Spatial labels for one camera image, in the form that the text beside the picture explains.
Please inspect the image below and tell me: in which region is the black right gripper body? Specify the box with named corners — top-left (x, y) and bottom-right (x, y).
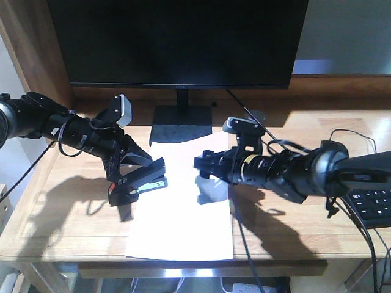
top-left (219, 147), bottom-right (293, 186)

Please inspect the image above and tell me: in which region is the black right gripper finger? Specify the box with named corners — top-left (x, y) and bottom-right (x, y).
top-left (194, 150), bottom-right (225, 168)
top-left (199, 166), bottom-right (223, 179)

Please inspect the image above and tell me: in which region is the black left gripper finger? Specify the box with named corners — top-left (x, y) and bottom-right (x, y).
top-left (120, 134), bottom-right (153, 167)
top-left (102, 158), bottom-right (122, 183)

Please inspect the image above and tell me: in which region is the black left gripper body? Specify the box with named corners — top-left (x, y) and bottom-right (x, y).
top-left (65, 108), bottom-right (125, 159)

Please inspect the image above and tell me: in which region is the black stapler with orange tab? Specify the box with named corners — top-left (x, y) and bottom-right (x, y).
top-left (108, 158), bottom-right (168, 222)

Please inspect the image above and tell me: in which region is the white paper sheet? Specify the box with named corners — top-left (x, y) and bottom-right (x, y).
top-left (125, 132), bottom-right (233, 261)

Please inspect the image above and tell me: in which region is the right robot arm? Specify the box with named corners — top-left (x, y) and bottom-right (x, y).
top-left (194, 140), bottom-right (390, 203)

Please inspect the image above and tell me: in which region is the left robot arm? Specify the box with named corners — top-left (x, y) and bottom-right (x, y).
top-left (1, 92), bottom-right (152, 182)

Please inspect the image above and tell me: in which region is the wooden desk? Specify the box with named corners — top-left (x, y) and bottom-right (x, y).
top-left (1, 75), bottom-right (390, 292)

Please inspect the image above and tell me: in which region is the black computer mouse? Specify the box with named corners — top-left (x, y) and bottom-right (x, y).
top-left (246, 109), bottom-right (266, 123)

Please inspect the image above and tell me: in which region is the black computer monitor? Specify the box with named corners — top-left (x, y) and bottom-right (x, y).
top-left (45, 0), bottom-right (310, 147)

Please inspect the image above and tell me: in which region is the white power strip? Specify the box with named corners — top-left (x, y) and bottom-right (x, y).
top-left (232, 283), bottom-right (277, 293)

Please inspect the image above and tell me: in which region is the black keyboard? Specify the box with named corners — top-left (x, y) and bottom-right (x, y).
top-left (348, 189), bottom-right (390, 229)

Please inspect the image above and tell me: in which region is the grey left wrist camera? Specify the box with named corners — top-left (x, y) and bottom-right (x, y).
top-left (117, 94), bottom-right (133, 127)

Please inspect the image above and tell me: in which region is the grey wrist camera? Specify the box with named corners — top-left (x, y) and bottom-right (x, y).
top-left (117, 94), bottom-right (133, 127)
top-left (222, 117), bottom-right (265, 137)

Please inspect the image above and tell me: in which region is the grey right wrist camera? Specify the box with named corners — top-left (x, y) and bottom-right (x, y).
top-left (222, 117), bottom-right (265, 137)

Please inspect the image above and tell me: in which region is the black monitor cable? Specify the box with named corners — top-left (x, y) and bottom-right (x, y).
top-left (225, 88), bottom-right (306, 153)

